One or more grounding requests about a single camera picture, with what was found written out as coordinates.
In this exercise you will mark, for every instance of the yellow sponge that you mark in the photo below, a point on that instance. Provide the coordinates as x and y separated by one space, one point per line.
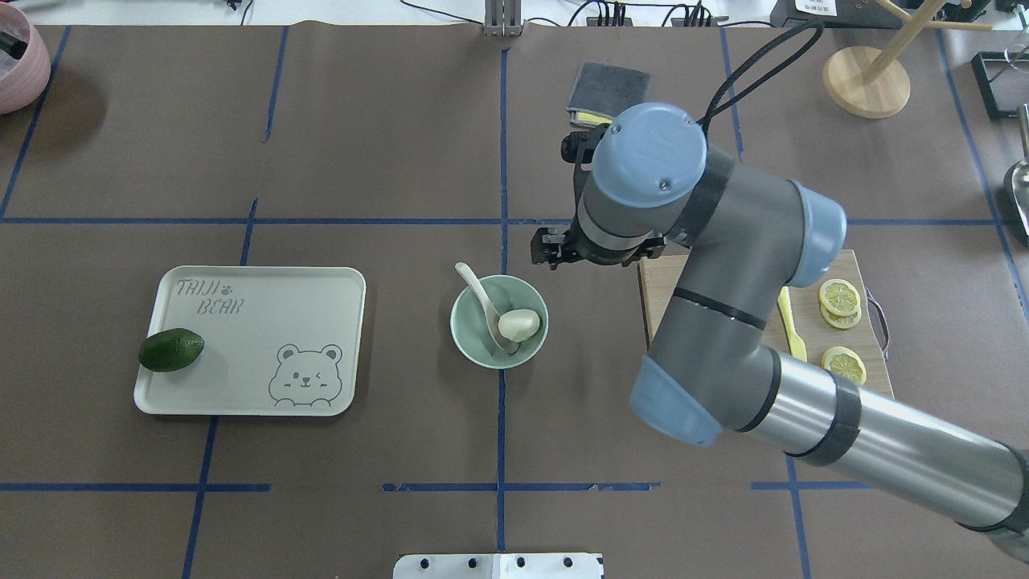
587 120

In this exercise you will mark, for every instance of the bamboo cutting board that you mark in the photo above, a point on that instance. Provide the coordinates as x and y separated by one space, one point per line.
658 277

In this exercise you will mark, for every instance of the yellow plastic knife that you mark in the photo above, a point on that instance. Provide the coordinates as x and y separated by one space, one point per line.
797 347

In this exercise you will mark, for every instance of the white bear print tray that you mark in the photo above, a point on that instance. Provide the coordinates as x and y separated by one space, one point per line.
280 341

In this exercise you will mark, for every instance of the light green bowl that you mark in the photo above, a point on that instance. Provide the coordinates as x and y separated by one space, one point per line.
468 324

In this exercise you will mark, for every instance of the pink bowl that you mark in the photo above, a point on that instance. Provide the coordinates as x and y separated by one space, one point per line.
25 62

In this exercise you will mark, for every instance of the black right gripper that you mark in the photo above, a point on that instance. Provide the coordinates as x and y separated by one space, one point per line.
553 248

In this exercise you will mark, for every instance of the metal scoop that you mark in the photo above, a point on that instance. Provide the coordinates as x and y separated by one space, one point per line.
1014 195

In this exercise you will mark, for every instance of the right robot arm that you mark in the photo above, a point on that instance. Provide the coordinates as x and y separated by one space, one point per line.
649 178

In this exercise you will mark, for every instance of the white plastic spoon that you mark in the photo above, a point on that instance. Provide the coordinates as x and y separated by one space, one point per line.
491 314

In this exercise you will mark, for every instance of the green avocado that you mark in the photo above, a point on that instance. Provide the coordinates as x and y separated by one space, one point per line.
170 350

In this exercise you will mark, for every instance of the upper lemon slice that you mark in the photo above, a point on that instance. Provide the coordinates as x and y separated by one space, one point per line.
839 297

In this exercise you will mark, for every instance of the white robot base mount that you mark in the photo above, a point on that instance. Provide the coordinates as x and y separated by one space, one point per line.
501 565

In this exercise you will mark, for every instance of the wooden mug tree stand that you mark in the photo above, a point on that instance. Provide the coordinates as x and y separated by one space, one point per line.
869 82

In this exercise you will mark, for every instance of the lower back lemon slice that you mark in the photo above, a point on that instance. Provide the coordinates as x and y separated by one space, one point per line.
841 322

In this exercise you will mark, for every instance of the grey folded cloth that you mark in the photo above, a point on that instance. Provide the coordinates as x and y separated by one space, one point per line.
606 89

